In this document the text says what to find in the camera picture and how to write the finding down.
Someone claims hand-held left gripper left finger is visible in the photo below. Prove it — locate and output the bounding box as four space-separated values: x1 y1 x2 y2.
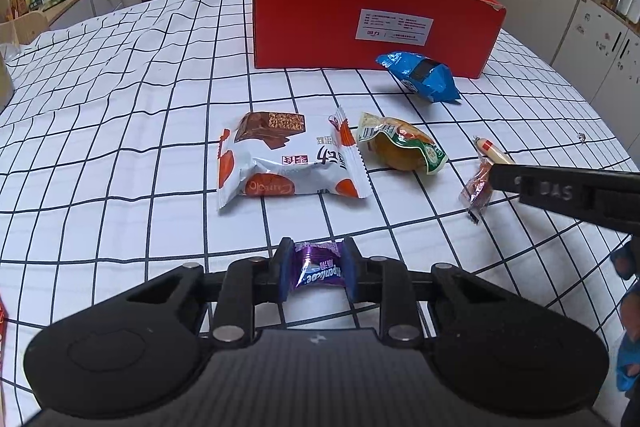
117 237 297 349

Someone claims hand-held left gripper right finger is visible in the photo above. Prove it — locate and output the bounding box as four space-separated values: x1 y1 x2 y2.
342 237 506 349

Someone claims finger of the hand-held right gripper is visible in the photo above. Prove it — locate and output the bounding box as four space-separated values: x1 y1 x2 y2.
487 162 523 202

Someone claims small red-brown snack packet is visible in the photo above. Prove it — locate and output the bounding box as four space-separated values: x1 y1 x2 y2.
459 159 496 225

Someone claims purple candy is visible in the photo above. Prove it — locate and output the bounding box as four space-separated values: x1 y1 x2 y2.
292 241 347 290

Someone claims white and brown cake packet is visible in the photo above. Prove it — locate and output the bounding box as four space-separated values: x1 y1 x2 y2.
216 106 372 214

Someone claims blue snack packet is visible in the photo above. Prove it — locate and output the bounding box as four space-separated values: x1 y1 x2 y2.
376 51 462 104

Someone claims red cardboard box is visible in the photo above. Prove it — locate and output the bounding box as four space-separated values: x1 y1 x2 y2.
251 0 507 80

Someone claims person's right forearm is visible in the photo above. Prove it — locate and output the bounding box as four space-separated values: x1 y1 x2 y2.
609 237 640 427

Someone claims sausage stick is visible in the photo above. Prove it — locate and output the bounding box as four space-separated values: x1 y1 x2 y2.
472 136 516 166

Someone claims green and yellow snack packet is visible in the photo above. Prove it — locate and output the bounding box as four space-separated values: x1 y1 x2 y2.
356 112 448 176

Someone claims checkered white tablecloth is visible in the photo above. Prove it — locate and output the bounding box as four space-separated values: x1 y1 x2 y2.
0 0 640 427

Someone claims light wooden chair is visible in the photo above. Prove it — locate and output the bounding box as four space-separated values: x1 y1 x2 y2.
0 11 51 46

